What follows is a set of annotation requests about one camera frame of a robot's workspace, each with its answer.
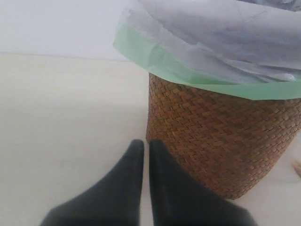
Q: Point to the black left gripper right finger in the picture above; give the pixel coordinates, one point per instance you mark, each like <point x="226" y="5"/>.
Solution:
<point x="179" y="200"/>

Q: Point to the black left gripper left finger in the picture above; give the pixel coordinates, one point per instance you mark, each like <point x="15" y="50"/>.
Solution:
<point x="112" y="201"/>

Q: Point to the brown woven wicker basket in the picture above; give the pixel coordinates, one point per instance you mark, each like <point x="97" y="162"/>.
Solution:
<point x="226" y="143"/>

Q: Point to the white plastic trash bag liner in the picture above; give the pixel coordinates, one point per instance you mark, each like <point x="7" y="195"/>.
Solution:
<point x="243" y="48"/>

